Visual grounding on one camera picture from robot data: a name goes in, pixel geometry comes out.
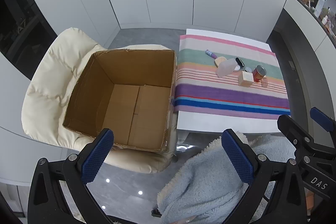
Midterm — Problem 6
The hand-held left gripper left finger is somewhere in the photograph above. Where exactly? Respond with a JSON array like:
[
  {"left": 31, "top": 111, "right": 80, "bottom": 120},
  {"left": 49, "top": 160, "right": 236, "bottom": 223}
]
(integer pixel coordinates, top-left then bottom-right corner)
[{"left": 28, "top": 128, "right": 114, "bottom": 224}]

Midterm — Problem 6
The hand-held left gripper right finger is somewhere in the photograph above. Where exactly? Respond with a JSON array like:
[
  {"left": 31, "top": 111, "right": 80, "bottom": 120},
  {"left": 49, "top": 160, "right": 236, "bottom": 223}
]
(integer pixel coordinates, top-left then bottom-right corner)
[{"left": 221, "top": 129, "right": 309, "bottom": 224}]

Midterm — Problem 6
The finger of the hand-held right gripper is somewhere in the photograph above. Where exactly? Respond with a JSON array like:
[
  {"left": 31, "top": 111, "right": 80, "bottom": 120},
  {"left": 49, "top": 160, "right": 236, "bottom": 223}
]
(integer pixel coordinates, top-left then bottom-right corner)
[
  {"left": 277, "top": 114, "right": 336, "bottom": 165},
  {"left": 310, "top": 107, "right": 336, "bottom": 135}
]

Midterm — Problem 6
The red can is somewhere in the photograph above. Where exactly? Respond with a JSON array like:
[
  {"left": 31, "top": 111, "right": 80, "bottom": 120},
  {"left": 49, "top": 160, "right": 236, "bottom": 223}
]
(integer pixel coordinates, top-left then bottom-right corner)
[{"left": 252, "top": 65, "right": 266, "bottom": 83}]

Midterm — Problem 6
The beige square box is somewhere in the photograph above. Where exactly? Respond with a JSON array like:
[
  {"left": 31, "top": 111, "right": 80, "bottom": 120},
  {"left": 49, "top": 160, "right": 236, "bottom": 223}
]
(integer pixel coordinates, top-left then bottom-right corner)
[{"left": 238, "top": 71, "right": 254, "bottom": 87}]

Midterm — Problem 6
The brown cardboard box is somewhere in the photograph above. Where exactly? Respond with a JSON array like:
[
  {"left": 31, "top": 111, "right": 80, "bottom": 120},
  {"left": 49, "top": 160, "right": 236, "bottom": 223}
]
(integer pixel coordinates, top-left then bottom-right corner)
[{"left": 62, "top": 49, "right": 177, "bottom": 153}]

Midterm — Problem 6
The clear jar with beige lid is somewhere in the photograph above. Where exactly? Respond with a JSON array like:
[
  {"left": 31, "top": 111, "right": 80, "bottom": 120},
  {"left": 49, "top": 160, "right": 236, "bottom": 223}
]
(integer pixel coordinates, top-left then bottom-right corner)
[{"left": 214, "top": 56, "right": 238, "bottom": 78}]

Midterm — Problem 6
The light blue fleece clothing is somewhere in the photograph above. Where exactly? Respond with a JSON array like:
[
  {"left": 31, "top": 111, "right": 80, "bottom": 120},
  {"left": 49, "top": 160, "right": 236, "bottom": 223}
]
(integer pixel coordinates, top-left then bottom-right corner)
[{"left": 157, "top": 131, "right": 297, "bottom": 224}]

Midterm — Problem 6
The striped colourful cloth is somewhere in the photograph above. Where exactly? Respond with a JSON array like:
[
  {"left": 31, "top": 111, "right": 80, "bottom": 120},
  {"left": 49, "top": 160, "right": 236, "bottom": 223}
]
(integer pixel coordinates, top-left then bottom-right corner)
[{"left": 173, "top": 34, "right": 291, "bottom": 120}]

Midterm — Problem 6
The cream padded chair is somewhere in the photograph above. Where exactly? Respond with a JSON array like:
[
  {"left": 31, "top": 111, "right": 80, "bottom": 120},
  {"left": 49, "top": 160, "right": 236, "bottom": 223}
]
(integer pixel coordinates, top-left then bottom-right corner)
[{"left": 21, "top": 27, "right": 179, "bottom": 174}]

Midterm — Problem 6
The white bottle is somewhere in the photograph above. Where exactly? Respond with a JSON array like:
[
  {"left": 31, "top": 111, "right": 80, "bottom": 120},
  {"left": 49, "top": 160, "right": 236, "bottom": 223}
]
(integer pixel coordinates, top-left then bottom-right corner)
[{"left": 314, "top": 0, "right": 326, "bottom": 17}]

